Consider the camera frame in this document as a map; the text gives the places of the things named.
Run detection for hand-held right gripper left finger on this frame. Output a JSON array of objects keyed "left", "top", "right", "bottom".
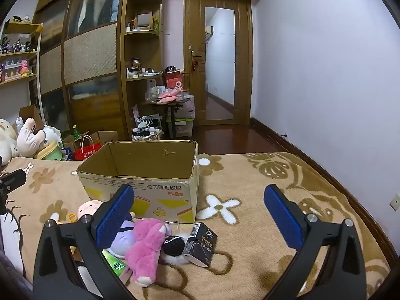
[{"left": 33, "top": 184, "right": 138, "bottom": 300}]

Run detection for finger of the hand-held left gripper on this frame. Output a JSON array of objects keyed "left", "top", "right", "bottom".
[{"left": 0, "top": 169, "right": 27, "bottom": 195}]

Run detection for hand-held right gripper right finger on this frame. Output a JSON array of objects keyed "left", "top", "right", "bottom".
[{"left": 264, "top": 185, "right": 366, "bottom": 300}]

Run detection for purple plush doll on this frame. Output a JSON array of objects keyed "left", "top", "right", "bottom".
[{"left": 108, "top": 212, "right": 141, "bottom": 258}]

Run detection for white pink squishy pillow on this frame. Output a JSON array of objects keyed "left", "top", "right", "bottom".
[{"left": 77, "top": 200, "right": 107, "bottom": 223}]

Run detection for pink bear plush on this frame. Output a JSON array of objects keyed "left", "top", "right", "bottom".
[{"left": 125, "top": 218, "right": 172, "bottom": 288}]

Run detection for green tissue pack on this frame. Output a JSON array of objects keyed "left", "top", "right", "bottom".
[{"left": 102, "top": 249, "right": 129, "bottom": 278}]

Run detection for cardboard box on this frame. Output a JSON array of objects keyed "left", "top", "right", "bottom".
[{"left": 76, "top": 140, "right": 200, "bottom": 224}]

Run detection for black white fluffy toy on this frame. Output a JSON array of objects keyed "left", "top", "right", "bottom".
[{"left": 160, "top": 234, "right": 195, "bottom": 266}]

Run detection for black tissue pack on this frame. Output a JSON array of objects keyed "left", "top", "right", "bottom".
[{"left": 182, "top": 222, "right": 219, "bottom": 268}]

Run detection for white spotted plush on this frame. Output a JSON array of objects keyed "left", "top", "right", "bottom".
[{"left": 0, "top": 119, "right": 20, "bottom": 167}]

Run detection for white pink elephant plush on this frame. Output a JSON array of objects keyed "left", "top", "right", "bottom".
[{"left": 17, "top": 117, "right": 46, "bottom": 159}]

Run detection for green yellow plush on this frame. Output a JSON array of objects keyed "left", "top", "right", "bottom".
[{"left": 35, "top": 140, "right": 65, "bottom": 162}]

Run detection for floral beige blanket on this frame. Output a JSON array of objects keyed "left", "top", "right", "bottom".
[{"left": 0, "top": 152, "right": 392, "bottom": 300}]

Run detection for white fluffy plush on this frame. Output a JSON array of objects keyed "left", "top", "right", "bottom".
[{"left": 42, "top": 125, "right": 63, "bottom": 146}]

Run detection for brown open carton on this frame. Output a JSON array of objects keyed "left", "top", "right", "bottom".
[{"left": 19, "top": 104, "right": 45, "bottom": 129}]

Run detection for red paper bag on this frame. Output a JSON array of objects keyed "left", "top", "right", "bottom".
[{"left": 73, "top": 135, "right": 104, "bottom": 161}]

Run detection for floor cardboard boxes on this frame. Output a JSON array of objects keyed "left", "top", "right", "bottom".
[{"left": 62, "top": 130, "right": 120, "bottom": 153}]

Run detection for basket of clothes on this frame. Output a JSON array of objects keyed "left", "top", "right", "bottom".
[{"left": 131, "top": 115, "right": 164, "bottom": 141}]

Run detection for white curved pole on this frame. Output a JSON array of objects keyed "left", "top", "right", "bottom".
[{"left": 35, "top": 34, "right": 48, "bottom": 123}]

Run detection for clear storage box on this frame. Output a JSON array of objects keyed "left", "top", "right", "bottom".
[{"left": 165, "top": 95, "right": 196, "bottom": 139}]

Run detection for small dark table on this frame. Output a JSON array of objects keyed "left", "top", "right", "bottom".
[{"left": 140, "top": 98, "right": 192, "bottom": 139}]

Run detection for pink packets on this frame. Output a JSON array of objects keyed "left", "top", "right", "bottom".
[{"left": 155, "top": 87, "right": 186, "bottom": 105}]

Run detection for clear plastic jar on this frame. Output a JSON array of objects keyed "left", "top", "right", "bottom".
[{"left": 146, "top": 79, "right": 158, "bottom": 101}]

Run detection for wooden wardrobe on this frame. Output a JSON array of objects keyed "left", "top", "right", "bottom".
[{"left": 34, "top": 0, "right": 126, "bottom": 142}]

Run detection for red box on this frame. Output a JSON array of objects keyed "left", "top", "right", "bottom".
[{"left": 164, "top": 70, "right": 186, "bottom": 92}]

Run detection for wooden corner shelf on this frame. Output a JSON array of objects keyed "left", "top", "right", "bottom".
[{"left": 120, "top": 0, "right": 164, "bottom": 142}]

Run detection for wooden door with mirror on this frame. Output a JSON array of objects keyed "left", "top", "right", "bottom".
[{"left": 184, "top": 0, "right": 254, "bottom": 126}]

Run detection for wall shelf with figurines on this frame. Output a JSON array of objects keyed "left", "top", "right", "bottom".
[{"left": 0, "top": 15, "right": 43, "bottom": 86}]

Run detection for brass door handle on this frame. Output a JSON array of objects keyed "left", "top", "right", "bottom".
[{"left": 189, "top": 45, "right": 204, "bottom": 67}]

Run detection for picture frame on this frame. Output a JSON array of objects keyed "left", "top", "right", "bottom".
[{"left": 135, "top": 10, "right": 154, "bottom": 29}]

